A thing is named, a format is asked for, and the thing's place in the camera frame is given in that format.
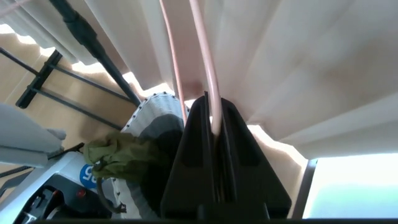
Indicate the beige curtain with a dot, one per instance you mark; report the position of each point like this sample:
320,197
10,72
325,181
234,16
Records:
295,62

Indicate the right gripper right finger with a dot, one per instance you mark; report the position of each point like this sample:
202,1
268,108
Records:
248,174

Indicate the window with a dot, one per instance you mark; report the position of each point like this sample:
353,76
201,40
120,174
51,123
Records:
351,186

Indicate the pink clothes hanger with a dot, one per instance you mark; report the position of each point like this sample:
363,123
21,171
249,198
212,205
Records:
211,77

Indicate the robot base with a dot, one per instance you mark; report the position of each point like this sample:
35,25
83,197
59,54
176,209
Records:
62,174

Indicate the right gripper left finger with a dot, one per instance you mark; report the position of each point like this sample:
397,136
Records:
189,174

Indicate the white laundry basket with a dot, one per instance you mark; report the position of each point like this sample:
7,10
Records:
161,109

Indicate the black clothes rack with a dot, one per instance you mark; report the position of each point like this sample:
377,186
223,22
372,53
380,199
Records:
84,34

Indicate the green t-shirt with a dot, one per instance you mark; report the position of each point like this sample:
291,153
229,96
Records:
124,155

